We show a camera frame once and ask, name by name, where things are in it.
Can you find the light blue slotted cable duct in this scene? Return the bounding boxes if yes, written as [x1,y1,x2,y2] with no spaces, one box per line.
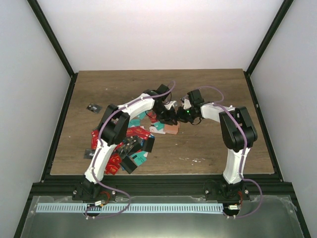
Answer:
[36,203,223,214]

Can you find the black card low left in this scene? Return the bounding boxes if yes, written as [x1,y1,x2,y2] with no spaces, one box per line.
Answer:
[83,149,95,160]

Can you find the teal card upper pile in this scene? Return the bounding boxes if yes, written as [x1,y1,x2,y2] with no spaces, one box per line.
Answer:
[129,119,141,127]

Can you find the teal card pile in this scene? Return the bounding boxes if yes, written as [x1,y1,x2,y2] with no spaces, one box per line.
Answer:
[130,151,148,166]
[129,119,141,127]

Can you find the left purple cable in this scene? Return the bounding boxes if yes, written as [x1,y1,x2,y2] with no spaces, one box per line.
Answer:
[84,80,176,220]

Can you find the red card left pile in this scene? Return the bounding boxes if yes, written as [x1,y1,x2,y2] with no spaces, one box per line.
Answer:
[91,126,153,150]

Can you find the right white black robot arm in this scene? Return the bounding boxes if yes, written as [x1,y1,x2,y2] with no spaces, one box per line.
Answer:
[176,89,258,200]

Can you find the black aluminium frame rail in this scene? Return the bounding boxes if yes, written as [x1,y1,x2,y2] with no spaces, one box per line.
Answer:
[30,174,295,196]

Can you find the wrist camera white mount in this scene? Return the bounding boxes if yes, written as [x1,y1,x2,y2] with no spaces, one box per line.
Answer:
[165,101,177,110]
[182,99,192,110]

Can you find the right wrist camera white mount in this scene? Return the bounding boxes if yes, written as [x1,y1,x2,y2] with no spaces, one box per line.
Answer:
[182,99,192,110]

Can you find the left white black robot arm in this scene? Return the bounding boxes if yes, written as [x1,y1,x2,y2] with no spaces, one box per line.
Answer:
[75,84,178,200]

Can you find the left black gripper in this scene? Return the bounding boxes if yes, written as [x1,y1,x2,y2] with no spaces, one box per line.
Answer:
[152,104,177,125]

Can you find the pink leather card holder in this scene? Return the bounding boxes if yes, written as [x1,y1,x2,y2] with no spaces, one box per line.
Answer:
[163,122,180,134]

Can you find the white teal card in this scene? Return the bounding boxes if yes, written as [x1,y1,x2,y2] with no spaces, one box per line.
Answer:
[149,122,165,134]

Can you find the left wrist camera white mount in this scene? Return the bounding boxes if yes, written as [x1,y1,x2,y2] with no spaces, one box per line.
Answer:
[165,101,177,110]

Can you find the black glossy card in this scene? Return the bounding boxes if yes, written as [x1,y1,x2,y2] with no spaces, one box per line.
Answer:
[142,137,155,153]

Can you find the black card at front edge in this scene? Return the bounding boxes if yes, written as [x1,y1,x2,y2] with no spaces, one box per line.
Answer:
[120,157,137,174]

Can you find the teal card front pile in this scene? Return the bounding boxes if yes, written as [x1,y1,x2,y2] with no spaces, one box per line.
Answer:
[130,151,148,166]

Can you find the black VIP card far left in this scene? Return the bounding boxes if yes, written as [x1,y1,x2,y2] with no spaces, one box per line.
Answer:
[86,103,102,114]

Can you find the red VIP card front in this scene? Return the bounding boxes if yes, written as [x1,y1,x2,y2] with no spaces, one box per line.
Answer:
[105,153,122,175]

